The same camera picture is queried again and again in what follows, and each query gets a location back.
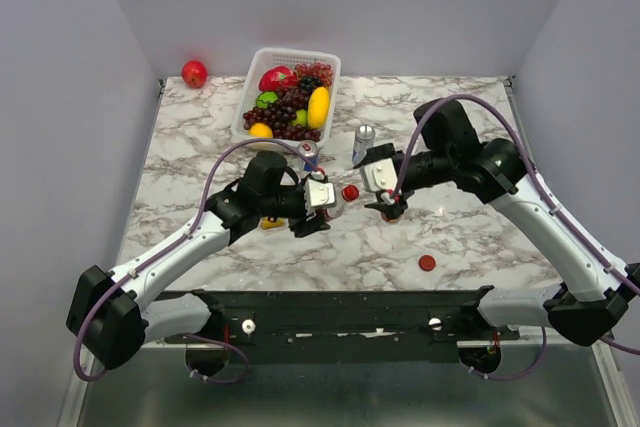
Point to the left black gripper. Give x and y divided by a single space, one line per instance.
304 217

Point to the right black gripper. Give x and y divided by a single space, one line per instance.
388 195

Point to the brown juice bottle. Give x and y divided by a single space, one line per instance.
390 218

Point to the red label clear bottle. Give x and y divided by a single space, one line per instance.
335 211

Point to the small red bottle cap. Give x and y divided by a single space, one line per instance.
350 193

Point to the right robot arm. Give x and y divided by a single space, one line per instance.
464 140

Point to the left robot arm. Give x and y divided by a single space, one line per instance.
114 313

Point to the large red bottle cap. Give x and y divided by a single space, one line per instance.
427 263

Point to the yellow candy packet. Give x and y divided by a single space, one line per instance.
268 223

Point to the red bull can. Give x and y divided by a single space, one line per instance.
308 155

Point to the silver blue drink can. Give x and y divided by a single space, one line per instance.
364 137

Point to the orange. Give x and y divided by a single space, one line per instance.
260 130

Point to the green lime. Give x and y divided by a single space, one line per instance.
300 119

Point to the dark purple grapes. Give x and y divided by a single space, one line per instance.
279 115

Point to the yellow mango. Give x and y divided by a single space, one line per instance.
318 108

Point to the green apple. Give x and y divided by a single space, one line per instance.
266 99

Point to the red dragon fruit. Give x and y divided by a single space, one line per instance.
278 78

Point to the red grape bunch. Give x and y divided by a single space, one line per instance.
314 74

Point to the red apple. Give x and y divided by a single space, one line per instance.
194 74

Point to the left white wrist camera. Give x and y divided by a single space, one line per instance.
319 195

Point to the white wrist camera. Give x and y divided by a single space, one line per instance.
319 195
379 176

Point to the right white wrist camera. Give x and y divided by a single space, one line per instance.
379 176

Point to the black mounting base frame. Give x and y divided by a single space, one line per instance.
322 327

